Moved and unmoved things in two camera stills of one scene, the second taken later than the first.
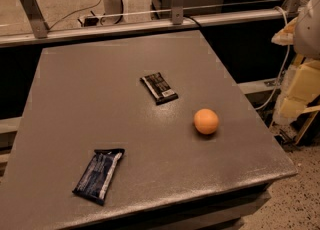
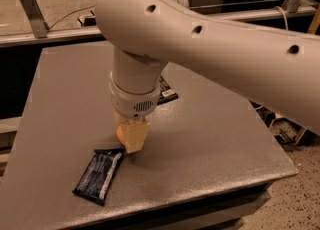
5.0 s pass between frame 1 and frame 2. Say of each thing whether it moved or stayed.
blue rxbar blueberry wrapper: stayed
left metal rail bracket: stayed
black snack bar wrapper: stayed
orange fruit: moved
